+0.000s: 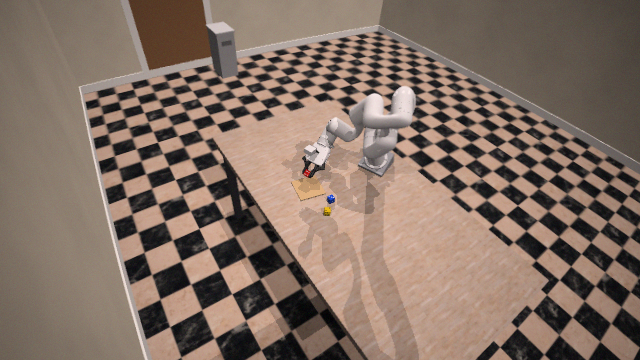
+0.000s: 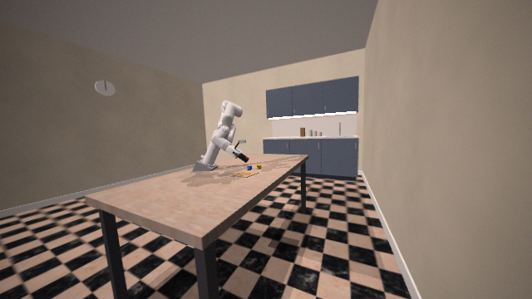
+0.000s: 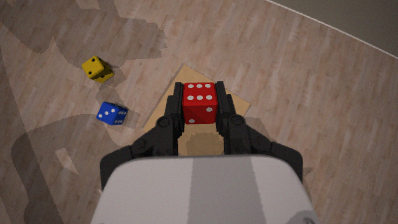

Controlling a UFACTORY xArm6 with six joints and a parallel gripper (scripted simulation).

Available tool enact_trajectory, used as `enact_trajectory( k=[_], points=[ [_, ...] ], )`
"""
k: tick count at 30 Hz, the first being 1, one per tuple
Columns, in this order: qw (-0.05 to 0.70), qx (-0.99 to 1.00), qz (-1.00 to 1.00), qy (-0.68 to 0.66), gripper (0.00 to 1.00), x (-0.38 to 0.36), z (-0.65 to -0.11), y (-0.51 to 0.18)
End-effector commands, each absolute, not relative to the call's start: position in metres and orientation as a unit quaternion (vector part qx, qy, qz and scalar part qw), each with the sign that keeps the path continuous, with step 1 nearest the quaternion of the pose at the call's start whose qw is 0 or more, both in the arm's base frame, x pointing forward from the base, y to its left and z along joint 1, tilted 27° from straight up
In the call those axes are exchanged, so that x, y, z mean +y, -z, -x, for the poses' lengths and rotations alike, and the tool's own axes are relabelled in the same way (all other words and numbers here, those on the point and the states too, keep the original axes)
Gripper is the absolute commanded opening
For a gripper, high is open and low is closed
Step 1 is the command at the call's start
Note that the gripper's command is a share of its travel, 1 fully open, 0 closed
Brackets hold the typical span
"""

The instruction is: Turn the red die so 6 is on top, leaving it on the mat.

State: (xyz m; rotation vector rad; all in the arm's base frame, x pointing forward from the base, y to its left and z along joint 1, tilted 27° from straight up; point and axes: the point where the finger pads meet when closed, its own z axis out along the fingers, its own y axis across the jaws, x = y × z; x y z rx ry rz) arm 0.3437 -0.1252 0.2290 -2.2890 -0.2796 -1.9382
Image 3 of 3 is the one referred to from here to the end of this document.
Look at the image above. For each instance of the yellow die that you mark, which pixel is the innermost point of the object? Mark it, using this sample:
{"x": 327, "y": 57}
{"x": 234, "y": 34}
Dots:
{"x": 97, "y": 69}

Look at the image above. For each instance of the blue die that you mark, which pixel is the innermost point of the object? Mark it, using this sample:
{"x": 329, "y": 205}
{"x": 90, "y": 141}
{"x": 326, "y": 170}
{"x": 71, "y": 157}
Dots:
{"x": 111, "y": 113}

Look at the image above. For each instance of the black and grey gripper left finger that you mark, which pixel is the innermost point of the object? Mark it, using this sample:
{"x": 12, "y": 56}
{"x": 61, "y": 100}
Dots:
{"x": 161, "y": 140}

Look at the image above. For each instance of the tan square mat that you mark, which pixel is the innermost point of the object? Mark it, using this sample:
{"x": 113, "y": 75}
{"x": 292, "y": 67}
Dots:
{"x": 197, "y": 139}

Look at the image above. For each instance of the red die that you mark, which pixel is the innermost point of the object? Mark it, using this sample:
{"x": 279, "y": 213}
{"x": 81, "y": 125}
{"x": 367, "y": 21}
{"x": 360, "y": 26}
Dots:
{"x": 199, "y": 103}

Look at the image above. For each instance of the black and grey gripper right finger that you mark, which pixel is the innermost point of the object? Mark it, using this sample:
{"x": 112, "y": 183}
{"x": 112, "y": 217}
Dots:
{"x": 239, "y": 138}

